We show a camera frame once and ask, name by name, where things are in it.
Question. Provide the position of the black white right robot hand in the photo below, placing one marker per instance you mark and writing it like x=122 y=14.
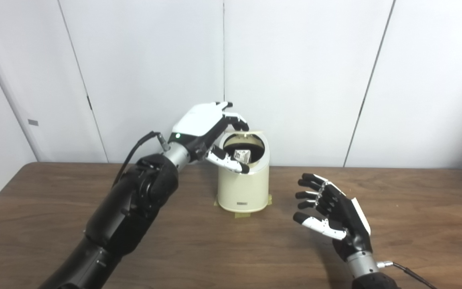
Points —
x=349 y=224

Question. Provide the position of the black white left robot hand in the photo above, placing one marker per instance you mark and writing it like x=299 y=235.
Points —
x=199 y=124

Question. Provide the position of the small white green milk carton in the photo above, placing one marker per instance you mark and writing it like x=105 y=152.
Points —
x=242 y=155

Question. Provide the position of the cream round bin lid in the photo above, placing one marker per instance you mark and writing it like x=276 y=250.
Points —
x=252 y=132

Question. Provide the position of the cream-colored round bin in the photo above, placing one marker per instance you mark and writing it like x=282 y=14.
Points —
x=243 y=188

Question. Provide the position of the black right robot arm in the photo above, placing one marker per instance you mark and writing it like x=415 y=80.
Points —
x=365 y=273

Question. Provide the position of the small black wall seam clip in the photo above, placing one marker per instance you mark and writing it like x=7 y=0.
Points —
x=90 y=103

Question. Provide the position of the small gray wall label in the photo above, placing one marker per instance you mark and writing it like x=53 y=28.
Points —
x=33 y=122

